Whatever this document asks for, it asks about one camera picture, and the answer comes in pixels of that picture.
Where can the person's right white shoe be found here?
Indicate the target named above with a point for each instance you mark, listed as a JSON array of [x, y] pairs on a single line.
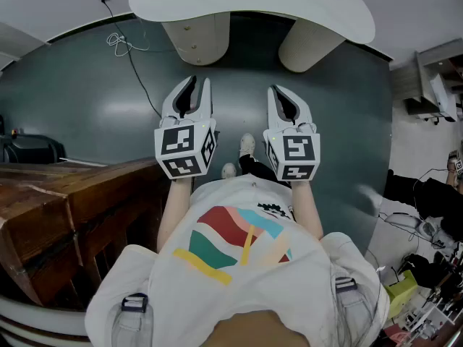
[[247, 144]]

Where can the person's white shoe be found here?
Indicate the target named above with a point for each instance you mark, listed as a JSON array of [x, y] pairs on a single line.
[[228, 170], [247, 144]]

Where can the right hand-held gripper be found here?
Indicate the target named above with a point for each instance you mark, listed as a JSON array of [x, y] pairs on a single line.
[[294, 150]]

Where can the person's left forearm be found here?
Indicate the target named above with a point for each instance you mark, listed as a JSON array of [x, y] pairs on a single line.
[[175, 208]]

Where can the grey white floor device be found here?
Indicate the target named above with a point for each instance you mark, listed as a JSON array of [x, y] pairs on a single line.
[[405, 221]]

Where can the cream ribbed table pedestal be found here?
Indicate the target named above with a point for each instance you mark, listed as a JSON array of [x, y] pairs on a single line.
[[307, 45]]

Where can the brown wooden bench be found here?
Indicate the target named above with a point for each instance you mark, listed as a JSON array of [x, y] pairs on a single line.
[[43, 208]]

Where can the grey shelf unit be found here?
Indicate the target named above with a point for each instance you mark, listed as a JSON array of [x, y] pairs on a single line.
[[427, 67]]

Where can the person's left white shoe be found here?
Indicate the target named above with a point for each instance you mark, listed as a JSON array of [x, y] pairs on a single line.
[[228, 170]]

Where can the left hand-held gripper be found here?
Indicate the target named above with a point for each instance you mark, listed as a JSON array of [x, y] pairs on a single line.
[[181, 146]]

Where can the white curved ledge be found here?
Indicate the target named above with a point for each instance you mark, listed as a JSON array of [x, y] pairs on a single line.
[[29, 320]]

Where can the person's right forearm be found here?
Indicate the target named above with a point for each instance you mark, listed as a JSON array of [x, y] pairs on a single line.
[[307, 208]]

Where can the person's black trousers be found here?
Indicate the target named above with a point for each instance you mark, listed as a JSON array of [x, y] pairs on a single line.
[[260, 170]]

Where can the cream drawer table pedestal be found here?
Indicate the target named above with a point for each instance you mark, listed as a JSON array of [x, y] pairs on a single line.
[[199, 38]]

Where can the person's white printed t-shirt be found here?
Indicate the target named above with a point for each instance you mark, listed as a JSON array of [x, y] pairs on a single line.
[[224, 302]]

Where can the green box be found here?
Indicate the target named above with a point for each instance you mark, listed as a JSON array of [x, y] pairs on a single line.
[[401, 291]]

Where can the white box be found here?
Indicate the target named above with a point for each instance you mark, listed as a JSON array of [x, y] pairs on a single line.
[[443, 96]]

